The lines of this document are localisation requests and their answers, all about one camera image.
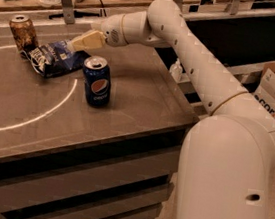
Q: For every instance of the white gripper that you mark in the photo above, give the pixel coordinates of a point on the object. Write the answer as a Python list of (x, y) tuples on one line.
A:
[(110, 27)]

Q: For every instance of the blue chip bag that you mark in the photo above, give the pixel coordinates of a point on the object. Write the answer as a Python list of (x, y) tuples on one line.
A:
[(55, 59)]

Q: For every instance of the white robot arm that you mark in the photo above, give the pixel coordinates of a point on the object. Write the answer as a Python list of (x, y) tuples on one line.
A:
[(226, 159)]

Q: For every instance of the blue Pepsi can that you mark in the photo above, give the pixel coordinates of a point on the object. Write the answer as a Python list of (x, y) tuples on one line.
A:
[(97, 81)]

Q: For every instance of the orange soda can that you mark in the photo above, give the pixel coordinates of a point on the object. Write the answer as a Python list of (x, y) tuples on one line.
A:
[(24, 33)]

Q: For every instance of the grey drawer cabinet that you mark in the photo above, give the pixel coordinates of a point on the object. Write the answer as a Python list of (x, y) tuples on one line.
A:
[(88, 176)]

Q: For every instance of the metal bracket post left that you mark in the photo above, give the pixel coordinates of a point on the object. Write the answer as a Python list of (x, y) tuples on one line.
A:
[(68, 11)]

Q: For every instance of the metal post right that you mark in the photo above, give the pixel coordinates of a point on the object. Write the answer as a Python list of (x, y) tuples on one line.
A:
[(234, 6)]

